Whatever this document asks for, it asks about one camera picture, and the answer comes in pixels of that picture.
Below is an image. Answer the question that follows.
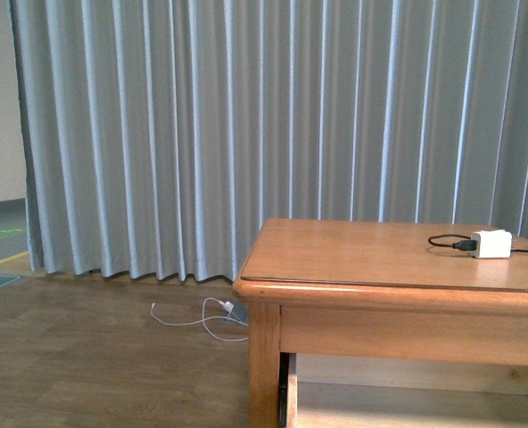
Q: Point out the white charging cable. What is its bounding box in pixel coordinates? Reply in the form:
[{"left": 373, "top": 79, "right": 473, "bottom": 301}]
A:
[{"left": 150, "top": 297, "right": 250, "bottom": 342}]

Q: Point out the grey floor socket box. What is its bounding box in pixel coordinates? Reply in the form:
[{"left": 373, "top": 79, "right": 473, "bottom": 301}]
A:
[{"left": 223, "top": 302, "right": 249, "bottom": 325}]

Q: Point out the white power adapter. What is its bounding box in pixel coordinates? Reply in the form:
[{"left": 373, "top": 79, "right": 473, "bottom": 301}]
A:
[{"left": 470, "top": 229, "right": 512, "bottom": 259}]

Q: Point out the grey pleated curtain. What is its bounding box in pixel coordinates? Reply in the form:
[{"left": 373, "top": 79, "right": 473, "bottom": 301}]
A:
[{"left": 9, "top": 1, "right": 528, "bottom": 279}]

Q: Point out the black usb cable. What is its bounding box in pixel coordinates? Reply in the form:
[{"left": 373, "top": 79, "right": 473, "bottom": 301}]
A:
[{"left": 427, "top": 234, "right": 528, "bottom": 255}]

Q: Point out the wooden drawer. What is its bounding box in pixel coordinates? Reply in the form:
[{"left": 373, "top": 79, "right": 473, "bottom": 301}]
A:
[{"left": 278, "top": 354, "right": 528, "bottom": 427}]

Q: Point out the wooden nightstand cabinet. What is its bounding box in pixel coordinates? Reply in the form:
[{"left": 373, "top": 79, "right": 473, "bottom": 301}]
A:
[{"left": 234, "top": 218, "right": 528, "bottom": 427}]

